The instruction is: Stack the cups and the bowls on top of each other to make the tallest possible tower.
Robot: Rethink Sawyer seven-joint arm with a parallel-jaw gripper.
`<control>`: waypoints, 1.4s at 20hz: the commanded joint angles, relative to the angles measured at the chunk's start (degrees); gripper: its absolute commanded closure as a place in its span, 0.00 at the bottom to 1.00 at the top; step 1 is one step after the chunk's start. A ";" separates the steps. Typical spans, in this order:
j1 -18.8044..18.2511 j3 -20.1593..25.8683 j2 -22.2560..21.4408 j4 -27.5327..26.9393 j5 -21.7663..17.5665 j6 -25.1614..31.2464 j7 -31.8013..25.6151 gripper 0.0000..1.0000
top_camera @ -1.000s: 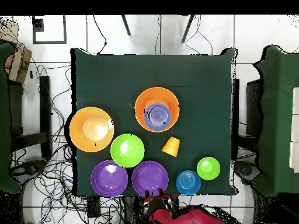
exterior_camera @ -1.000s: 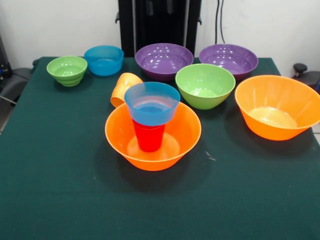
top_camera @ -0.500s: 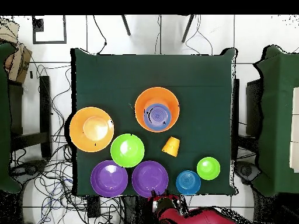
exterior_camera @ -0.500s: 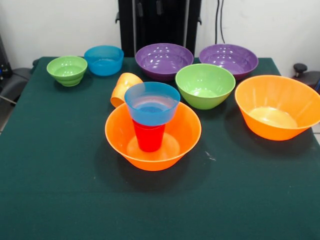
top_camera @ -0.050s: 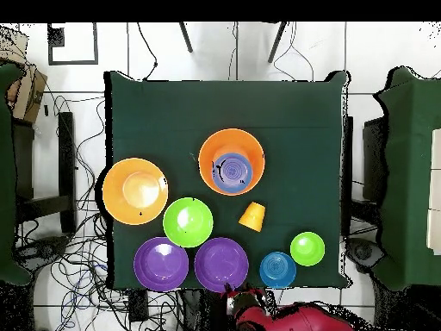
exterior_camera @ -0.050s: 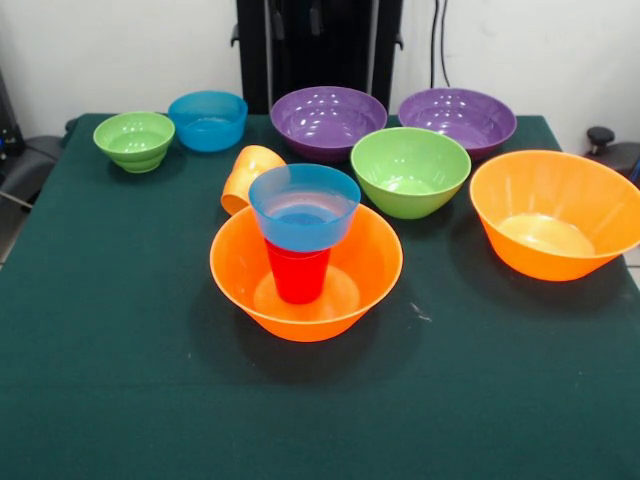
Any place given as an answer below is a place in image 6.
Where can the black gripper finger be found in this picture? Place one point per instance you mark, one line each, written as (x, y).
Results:
(315, 20)
(278, 22)

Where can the small blue plastic bowl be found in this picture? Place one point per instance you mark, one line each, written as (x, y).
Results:
(305, 230)
(207, 120)

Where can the orange plastic cup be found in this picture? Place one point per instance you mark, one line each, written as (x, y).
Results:
(245, 172)

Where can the medium green plastic bowl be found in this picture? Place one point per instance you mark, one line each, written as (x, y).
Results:
(410, 165)

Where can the large orange plastic bowl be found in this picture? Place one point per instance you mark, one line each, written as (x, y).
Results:
(370, 255)
(555, 195)

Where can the red plastic cup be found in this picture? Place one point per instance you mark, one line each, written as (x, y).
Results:
(299, 277)

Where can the purple plastic bowl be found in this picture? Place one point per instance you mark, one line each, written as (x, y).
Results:
(327, 120)
(457, 120)

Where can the small green plastic bowl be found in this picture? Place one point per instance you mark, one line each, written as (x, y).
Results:
(132, 137)

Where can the black device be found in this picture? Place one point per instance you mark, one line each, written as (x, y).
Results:
(10, 125)

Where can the black round knob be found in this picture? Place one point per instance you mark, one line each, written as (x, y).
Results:
(600, 136)

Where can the dark brown rounded base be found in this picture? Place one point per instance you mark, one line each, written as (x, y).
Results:
(622, 157)

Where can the dark green tablecloth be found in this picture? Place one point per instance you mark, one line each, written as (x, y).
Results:
(320, 400)

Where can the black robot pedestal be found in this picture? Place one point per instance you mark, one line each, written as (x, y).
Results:
(345, 55)

